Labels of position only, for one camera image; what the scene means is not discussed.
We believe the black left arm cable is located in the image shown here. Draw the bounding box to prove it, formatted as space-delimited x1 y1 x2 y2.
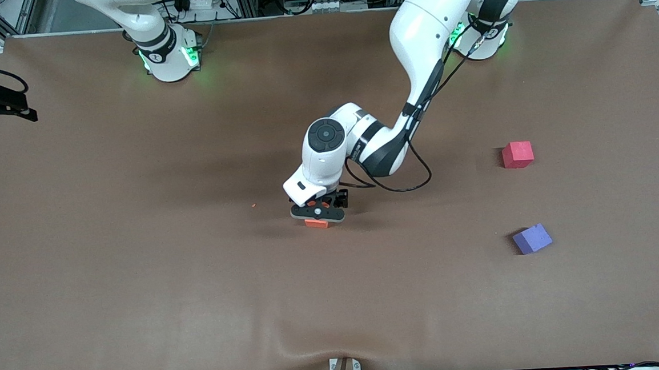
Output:
333 13 515 196

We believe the red foam block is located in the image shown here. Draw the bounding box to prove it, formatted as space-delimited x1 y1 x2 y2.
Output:
501 140 536 170

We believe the purple foam block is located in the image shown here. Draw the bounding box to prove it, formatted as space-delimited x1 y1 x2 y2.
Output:
511 222 554 256

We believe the fabric table cover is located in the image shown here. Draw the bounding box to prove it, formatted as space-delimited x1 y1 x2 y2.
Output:
0 0 659 370

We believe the white power strip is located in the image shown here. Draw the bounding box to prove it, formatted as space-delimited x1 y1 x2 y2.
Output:
176 0 218 15

